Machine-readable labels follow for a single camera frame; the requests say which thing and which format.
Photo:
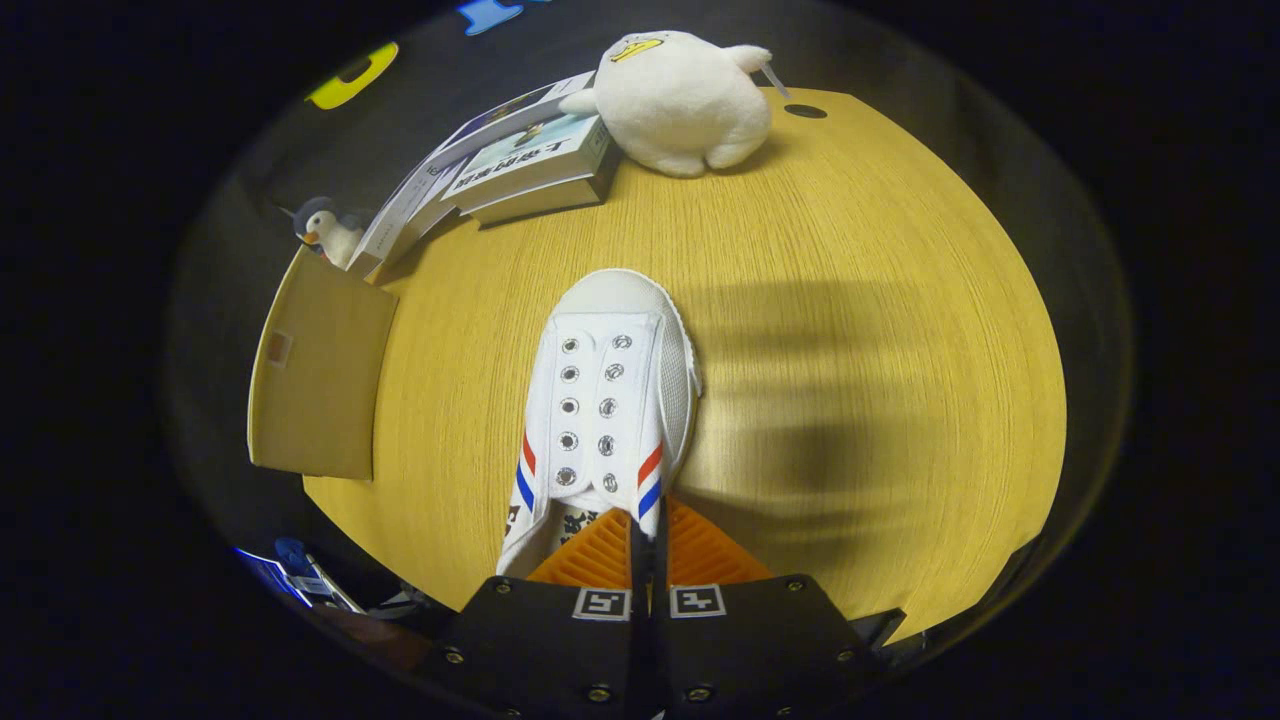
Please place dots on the black desk grommet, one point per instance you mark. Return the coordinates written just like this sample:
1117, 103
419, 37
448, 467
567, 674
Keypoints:
805, 111

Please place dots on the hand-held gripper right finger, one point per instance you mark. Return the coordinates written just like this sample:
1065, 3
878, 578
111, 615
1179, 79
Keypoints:
760, 640

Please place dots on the white duck plush toy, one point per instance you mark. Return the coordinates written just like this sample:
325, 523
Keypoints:
680, 100

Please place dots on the blue and grey device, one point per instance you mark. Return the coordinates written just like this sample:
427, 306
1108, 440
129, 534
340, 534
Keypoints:
320, 580

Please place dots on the book with portrait cover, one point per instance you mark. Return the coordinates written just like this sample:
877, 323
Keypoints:
385, 232

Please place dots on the white canvas shoe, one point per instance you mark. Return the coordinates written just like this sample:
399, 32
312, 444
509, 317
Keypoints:
610, 400

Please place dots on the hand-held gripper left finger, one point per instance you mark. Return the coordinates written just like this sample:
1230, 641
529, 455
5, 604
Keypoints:
540, 640

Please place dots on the book with pale green cover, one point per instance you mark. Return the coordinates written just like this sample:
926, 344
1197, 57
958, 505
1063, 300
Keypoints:
530, 168

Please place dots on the blue penguin plush toy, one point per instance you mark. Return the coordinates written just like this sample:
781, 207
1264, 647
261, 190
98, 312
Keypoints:
328, 232

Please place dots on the beige fabric storage box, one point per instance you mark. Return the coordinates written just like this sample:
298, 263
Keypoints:
320, 370

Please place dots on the white-framed blue panel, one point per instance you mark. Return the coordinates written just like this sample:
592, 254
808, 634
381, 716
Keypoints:
265, 572

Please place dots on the book with night photo cover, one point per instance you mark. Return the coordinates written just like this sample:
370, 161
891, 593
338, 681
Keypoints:
500, 115

